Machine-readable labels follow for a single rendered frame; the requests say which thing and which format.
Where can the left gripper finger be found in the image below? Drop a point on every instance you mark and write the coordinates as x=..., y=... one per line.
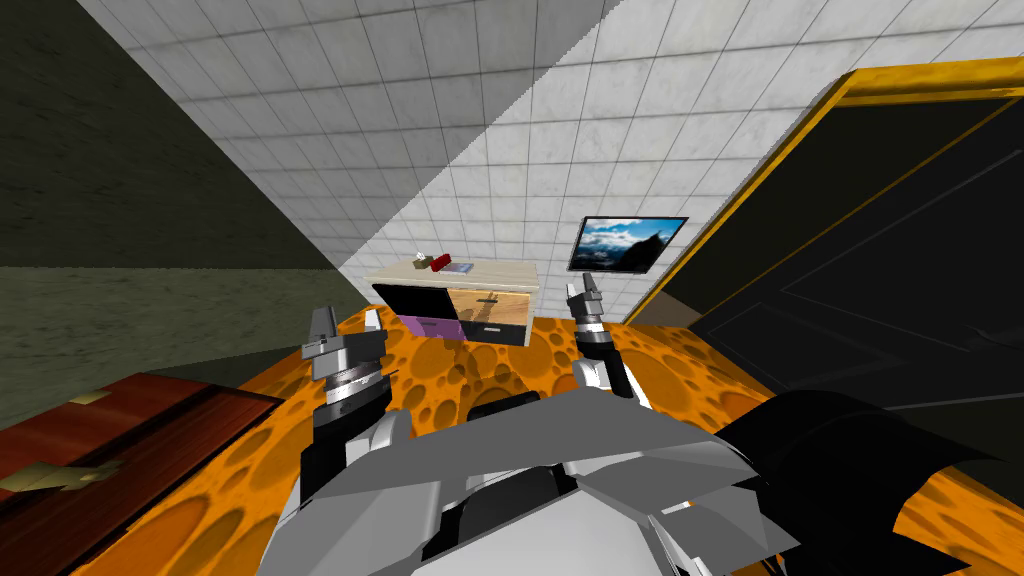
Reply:
x=373, y=322
x=324, y=324

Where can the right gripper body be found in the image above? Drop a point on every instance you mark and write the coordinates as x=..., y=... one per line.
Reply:
x=587, y=308

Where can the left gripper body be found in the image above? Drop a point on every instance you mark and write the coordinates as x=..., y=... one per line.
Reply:
x=346, y=353

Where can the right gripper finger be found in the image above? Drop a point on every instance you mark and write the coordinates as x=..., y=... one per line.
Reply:
x=590, y=284
x=573, y=291

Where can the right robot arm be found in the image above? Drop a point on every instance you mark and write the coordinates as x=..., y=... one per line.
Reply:
x=608, y=360

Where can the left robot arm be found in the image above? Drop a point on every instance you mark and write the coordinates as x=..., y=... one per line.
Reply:
x=340, y=424

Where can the framed mountain picture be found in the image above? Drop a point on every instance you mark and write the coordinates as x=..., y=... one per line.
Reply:
x=626, y=244

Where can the beige cabinet with drawers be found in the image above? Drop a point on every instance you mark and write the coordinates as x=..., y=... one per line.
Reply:
x=480, y=300

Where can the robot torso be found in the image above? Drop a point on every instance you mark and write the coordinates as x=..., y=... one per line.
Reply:
x=560, y=456

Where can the reddish brown wooden cabinet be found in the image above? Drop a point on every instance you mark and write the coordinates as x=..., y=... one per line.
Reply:
x=88, y=456

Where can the black door leaf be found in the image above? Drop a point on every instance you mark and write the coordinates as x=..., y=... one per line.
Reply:
x=880, y=264

